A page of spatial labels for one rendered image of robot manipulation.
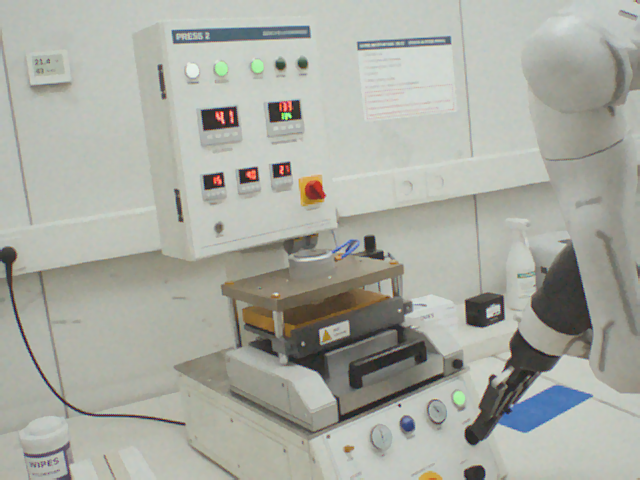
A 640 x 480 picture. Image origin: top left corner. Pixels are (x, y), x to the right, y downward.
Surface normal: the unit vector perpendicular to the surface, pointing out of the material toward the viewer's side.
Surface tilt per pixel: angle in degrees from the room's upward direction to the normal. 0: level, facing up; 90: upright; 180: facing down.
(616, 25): 47
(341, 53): 90
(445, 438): 65
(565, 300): 100
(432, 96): 90
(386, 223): 90
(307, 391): 40
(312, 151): 90
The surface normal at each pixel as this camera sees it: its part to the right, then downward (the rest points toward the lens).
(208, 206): 0.59, 0.09
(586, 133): -0.21, 0.38
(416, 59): 0.41, 0.13
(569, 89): -0.50, 0.61
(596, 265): -0.44, 0.32
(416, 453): 0.49, -0.33
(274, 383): -0.80, 0.19
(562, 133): -0.63, 0.44
